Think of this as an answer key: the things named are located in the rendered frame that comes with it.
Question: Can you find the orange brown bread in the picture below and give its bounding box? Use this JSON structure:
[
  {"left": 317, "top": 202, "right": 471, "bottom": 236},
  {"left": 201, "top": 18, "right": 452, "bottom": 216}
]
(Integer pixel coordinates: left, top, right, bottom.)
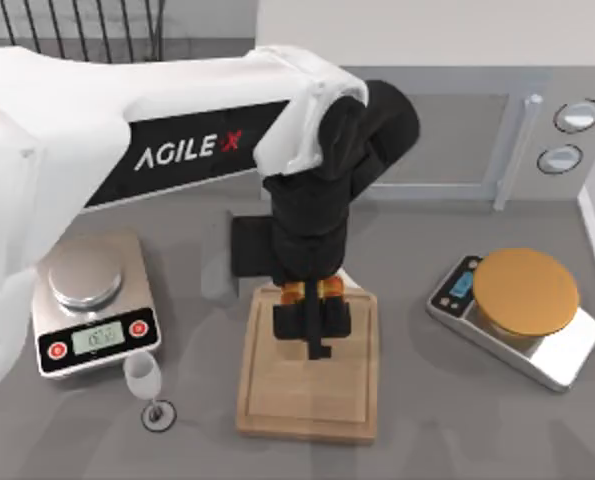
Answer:
[{"left": 280, "top": 277, "right": 347, "bottom": 307}]

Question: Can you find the wooden cutting board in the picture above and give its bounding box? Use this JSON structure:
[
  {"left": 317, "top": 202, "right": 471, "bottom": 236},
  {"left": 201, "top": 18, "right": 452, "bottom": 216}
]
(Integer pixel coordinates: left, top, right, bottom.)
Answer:
[{"left": 234, "top": 285, "right": 380, "bottom": 443}]

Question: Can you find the black square block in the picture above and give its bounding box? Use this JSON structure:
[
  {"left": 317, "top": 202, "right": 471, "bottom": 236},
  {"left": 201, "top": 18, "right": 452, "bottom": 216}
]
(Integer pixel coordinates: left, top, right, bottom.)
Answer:
[{"left": 230, "top": 214, "right": 279, "bottom": 278}]

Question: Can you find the clear wine glass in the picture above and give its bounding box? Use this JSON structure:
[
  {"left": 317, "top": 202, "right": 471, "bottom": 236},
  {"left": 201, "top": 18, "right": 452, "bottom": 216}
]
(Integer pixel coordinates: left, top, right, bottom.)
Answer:
[{"left": 122, "top": 351, "right": 178, "bottom": 433}]

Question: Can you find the silver kitchen scale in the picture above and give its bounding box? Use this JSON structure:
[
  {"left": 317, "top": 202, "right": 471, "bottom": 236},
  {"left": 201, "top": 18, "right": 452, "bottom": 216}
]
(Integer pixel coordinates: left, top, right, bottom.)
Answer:
[{"left": 30, "top": 229, "right": 163, "bottom": 380}]

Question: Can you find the scale with orange round plate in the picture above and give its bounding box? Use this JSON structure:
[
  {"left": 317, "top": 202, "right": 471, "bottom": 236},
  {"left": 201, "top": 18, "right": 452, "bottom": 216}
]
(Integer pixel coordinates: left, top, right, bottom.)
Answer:
[{"left": 425, "top": 247, "right": 595, "bottom": 393}]

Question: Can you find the microwave oven door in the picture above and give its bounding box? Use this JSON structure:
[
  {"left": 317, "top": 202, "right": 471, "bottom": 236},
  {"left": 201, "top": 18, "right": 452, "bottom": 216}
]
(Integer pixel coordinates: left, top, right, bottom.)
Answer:
[{"left": 355, "top": 91, "right": 511, "bottom": 202}]

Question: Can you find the round microwave knob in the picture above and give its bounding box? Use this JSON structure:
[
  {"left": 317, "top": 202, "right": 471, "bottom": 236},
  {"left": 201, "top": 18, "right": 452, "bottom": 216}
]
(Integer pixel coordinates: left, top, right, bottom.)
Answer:
[
  {"left": 553, "top": 98, "right": 595, "bottom": 134},
  {"left": 536, "top": 144, "right": 585, "bottom": 176}
]

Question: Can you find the pale microwave oven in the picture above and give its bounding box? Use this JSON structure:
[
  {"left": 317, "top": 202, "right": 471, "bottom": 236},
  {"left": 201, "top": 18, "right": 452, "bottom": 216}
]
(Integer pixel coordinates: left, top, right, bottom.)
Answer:
[{"left": 337, "top": 64, "right": 595, "bottom": 212}]

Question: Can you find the black metal railing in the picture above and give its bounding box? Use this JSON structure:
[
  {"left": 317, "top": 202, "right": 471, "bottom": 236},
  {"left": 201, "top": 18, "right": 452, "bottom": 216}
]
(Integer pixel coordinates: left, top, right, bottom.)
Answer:
[{"left": 0, "top": 0, "right": 169, "bottom": 65}]

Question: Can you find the pale microwave door handle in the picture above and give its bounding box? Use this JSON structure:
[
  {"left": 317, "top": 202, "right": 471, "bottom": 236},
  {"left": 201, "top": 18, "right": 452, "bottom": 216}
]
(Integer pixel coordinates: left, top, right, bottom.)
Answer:
[{"left": 493, "top": 93, "right": 544, "bottom": 212}]

